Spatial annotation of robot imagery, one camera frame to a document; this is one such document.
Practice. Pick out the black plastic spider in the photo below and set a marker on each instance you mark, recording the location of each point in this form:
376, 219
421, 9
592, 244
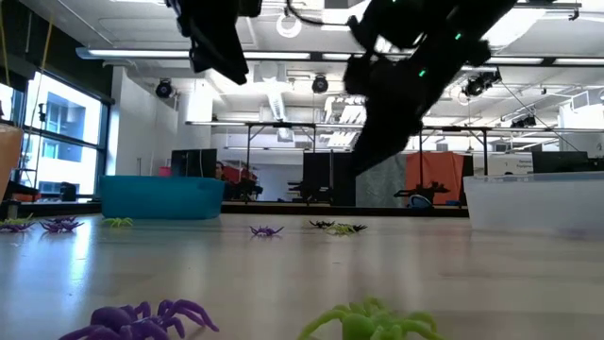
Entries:
359, 227
322, 224

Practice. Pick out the teal plastic bin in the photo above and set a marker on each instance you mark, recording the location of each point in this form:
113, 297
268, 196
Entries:
160, 198

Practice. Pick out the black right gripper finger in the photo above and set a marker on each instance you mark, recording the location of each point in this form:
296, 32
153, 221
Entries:
382, 141

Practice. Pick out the black tripod stand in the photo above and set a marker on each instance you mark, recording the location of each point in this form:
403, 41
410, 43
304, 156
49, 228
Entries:
41, 112

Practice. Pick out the black cabinet panel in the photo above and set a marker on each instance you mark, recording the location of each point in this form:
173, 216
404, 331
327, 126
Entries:
330, 184

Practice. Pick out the black track spotlight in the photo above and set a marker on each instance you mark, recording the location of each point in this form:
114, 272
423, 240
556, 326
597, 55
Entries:
524, 122

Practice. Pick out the black metal rig frame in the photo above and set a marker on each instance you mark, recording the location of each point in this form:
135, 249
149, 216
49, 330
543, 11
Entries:
283, 125
453, 128

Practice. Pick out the black aluminium table frame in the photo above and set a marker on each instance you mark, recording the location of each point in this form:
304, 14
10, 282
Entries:
377, 211

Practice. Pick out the orange seat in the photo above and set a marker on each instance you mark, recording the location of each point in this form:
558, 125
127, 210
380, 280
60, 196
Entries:
27, 197

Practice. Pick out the black spotlight cluster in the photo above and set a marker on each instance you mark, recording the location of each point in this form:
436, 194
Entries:
481, 82

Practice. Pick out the grey cloth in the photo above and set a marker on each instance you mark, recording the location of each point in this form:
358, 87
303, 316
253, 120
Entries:
380, 184

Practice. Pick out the red box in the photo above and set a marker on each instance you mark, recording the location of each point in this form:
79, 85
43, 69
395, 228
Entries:
164, 171

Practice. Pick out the blue white round object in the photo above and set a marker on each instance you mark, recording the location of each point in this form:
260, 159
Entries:
419, 202

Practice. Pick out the long LED light bar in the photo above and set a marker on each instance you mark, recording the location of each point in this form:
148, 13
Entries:
137, 53

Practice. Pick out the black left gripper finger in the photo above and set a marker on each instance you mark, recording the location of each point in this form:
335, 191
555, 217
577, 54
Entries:
222, 52

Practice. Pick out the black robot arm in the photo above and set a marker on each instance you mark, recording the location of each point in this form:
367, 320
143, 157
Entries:
245, 189
424, 191
309, 190

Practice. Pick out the clear plastic bin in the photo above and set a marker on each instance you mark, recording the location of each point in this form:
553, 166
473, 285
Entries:
533, 203

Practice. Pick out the orange cloth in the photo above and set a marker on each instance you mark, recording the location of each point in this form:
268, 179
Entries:
434, 170

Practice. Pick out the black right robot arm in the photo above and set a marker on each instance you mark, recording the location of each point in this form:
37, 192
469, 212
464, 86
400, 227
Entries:
448, 28

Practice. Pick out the large glass window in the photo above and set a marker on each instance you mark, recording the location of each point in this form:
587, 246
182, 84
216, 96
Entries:
66, 118

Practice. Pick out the white printed sign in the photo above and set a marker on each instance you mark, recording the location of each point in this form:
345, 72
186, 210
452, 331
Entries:
512, 165

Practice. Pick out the orange plastic bin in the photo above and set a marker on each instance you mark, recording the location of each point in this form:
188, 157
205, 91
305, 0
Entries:
8, 160

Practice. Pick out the person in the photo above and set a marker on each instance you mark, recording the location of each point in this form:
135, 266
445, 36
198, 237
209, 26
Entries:
220, 170

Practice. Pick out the wide black monitor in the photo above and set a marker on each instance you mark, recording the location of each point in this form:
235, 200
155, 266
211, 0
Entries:
559, 160

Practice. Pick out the black round spotlight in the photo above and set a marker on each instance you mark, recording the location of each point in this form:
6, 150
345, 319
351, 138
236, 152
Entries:
163, 89
320, 84

